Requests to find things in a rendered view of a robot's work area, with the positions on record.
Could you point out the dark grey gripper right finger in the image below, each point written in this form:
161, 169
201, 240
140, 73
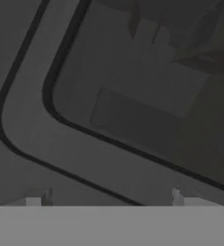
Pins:
184, 201

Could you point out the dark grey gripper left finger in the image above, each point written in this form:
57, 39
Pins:
36, 201

